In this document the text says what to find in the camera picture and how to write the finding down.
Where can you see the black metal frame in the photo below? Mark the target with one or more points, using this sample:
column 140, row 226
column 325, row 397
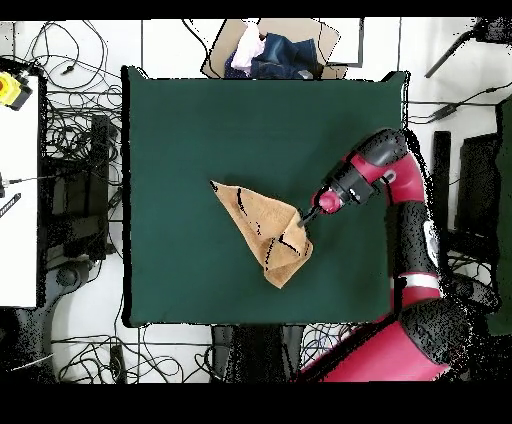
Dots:
column 100, row 160
column 480, row 180

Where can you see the black label strip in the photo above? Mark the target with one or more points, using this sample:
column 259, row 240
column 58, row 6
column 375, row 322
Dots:
column 10, row 204

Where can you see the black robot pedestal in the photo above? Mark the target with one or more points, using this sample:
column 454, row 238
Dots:
column 256, row 352

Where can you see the green cloth covered stand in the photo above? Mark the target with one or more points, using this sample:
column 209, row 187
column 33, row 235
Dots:
column 504, row 200

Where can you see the cardboard box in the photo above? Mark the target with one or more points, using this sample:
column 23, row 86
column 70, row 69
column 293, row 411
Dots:
column 224, row 48

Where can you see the white desk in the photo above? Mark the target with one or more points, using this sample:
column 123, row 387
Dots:
column 18, row 240

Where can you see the blue jeans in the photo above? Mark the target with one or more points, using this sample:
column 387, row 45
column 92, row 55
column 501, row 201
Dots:
column 288, row 56

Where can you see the dark green table cloth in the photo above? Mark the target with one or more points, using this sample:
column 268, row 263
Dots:
column 180, row 120

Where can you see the black tripod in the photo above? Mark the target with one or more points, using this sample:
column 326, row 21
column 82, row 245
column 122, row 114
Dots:
column 496, row 30

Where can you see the black power strip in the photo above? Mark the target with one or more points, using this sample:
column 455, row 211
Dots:
column 118, row 364

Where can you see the tan terry towel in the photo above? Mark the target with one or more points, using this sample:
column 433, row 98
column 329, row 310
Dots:
column 272, row 232

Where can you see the pale pink garment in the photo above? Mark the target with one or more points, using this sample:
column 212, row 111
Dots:
column 248, row 48

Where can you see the yellow emergency stop button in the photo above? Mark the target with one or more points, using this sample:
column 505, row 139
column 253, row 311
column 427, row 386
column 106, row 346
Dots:
column 10, row 90

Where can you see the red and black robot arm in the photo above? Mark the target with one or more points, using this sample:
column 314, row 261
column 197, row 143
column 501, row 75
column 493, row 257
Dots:
column 400, row 352

